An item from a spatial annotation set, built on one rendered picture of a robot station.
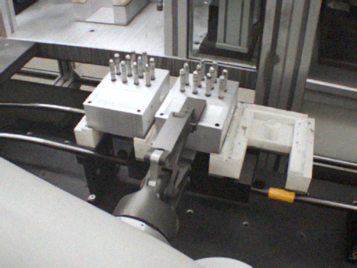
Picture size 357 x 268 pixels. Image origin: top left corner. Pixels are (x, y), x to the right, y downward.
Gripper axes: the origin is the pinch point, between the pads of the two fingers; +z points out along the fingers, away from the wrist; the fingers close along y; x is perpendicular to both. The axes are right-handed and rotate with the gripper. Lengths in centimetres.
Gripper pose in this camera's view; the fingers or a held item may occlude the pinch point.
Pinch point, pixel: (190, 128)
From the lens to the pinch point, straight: 57.6
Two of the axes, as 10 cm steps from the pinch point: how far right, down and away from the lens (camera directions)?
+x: -9.5, -1.9, 2.4
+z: 3.1, -6.1, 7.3
